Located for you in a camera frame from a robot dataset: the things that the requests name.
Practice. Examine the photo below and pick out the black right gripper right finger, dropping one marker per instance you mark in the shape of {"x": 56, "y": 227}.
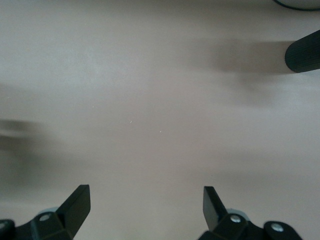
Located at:
{"x": 225, "y": 225}

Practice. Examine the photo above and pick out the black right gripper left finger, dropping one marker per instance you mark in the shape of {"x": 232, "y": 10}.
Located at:
{"x": 62, "y": 222}

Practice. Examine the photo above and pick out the black ribbed cylinder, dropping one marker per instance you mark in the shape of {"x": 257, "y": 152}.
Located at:
{"x": 305, "y": 55}

